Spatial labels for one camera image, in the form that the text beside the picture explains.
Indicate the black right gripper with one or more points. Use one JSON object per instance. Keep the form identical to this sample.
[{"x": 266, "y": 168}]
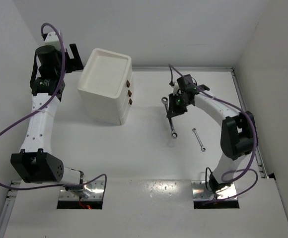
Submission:
[{"x": 174, "y": 111}]

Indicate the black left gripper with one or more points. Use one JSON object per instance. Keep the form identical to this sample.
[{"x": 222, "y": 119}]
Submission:
[{"x": 73, "y": 64}]

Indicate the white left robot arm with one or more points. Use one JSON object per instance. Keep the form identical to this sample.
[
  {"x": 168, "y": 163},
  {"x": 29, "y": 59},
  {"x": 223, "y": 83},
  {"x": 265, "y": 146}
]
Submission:
[{"x": 35, "y": 162}]

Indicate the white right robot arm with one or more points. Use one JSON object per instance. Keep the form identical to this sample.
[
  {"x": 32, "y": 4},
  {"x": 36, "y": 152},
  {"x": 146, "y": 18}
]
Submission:
[{"x": 238, "y": 132}]

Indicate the white drawer cabinet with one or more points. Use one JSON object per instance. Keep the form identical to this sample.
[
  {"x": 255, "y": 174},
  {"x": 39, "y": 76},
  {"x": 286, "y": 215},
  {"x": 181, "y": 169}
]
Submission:
[{"x": 106, "y": 86}]

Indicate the silver combination wrench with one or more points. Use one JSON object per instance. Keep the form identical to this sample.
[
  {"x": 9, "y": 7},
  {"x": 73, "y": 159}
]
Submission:
[{"x": 203, "y": 149}]

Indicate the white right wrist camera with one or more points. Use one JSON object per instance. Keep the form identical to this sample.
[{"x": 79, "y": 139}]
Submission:
[{"x": 176, "y": 88}]

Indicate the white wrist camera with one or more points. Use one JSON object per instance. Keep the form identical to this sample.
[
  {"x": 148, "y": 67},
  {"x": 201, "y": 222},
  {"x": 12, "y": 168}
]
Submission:
[
  {"x": 52, "y": 40},
  {"x": 176, "y": 88}
]

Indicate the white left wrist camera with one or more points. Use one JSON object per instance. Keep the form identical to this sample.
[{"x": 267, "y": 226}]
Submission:
[{"x": 52, "y": 40}]

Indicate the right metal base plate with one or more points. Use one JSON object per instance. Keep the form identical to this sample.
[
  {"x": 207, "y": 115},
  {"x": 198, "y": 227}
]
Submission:
[{"x": 200, "y": 192}]

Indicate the metal base plate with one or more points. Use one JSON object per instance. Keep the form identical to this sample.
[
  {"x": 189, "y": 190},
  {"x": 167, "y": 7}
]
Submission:
[
  {"x": 94, "y": 189},
  {"x": 200, "y": 192}
]

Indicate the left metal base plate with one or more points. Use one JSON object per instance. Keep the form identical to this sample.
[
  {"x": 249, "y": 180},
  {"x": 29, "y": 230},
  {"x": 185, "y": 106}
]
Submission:
[{"x": 94, "y": 189}]

